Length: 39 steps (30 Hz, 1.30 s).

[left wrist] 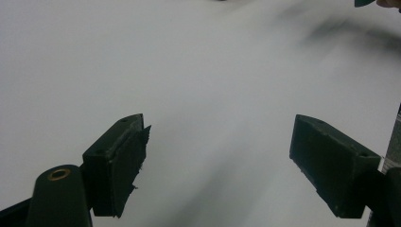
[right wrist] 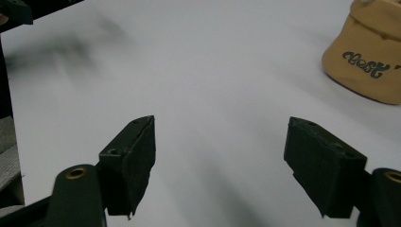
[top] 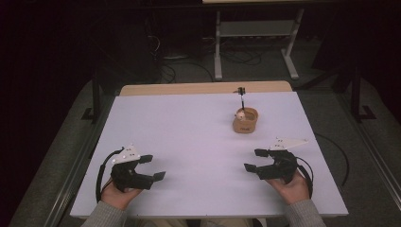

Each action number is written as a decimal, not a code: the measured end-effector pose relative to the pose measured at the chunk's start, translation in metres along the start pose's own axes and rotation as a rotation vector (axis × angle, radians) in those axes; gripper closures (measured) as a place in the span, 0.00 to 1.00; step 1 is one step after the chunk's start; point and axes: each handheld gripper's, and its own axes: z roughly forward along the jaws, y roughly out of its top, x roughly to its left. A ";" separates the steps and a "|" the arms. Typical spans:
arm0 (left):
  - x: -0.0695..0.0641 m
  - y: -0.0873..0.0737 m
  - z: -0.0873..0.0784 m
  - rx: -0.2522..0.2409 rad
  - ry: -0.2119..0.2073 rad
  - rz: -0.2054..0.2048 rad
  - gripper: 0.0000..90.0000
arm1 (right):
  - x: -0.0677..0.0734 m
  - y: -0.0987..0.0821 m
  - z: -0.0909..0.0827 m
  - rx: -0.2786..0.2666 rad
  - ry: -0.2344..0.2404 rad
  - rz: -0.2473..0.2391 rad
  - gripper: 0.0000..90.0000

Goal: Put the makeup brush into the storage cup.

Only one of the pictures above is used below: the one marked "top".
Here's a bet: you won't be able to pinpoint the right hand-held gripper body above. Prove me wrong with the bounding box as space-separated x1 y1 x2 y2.
262 136 309 185

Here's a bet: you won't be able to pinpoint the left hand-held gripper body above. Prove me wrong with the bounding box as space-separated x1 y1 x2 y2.
109 144 149 194

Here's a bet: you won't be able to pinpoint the brown pen holder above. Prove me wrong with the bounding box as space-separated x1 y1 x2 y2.
232 107 260 134

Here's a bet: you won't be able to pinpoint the black pen with square end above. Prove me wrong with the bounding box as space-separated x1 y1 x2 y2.
236 86 247 112

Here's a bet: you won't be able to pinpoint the person's left hand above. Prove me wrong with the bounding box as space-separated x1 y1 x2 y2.
100 180 144 211

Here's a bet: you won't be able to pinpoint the person's right hand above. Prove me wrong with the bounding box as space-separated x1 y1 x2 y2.
265 170 312 206

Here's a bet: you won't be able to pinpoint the black floor stand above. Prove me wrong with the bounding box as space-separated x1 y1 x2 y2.
350 64 378 125
80 70 102 125

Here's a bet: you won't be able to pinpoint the wooden table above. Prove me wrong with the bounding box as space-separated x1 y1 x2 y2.
119 79 294 97

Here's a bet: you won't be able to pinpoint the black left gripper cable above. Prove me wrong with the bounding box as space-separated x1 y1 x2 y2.
95 147 125 203

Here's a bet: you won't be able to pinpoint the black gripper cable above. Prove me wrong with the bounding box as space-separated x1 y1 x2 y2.
295 156 315 201
95 147 125 203

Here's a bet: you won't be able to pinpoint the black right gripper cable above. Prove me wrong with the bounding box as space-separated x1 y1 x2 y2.
295 156 315 201

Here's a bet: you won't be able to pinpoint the metal floor rail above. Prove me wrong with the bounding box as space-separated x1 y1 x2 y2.
334 93 401 202
46 94 116 227

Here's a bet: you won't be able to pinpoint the thin black floor cable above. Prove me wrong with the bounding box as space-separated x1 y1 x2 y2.
315 132 351 187

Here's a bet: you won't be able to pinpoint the looped black floor cable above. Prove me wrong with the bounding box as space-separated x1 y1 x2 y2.
160 60 216 85

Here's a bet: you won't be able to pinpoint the black cables under desk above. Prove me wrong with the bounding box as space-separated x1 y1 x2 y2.
219 46 263 66

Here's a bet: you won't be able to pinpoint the white metal desk frame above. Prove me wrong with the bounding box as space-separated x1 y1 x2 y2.
213 8 305 81

